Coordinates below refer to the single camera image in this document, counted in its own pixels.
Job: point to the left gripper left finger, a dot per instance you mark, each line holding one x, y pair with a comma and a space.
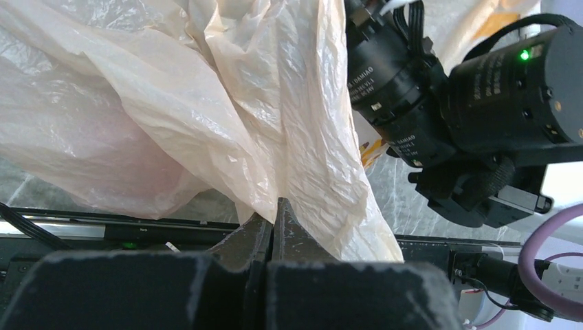
217, 289

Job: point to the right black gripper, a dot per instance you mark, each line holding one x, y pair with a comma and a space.
395, 80

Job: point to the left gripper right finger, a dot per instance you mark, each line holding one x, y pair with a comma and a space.
307, 288

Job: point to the orange translucent plastic bag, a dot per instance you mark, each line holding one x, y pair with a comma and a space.
194, 108

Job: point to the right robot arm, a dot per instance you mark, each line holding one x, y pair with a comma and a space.
481, 136

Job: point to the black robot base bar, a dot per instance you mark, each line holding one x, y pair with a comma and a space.
469, 263

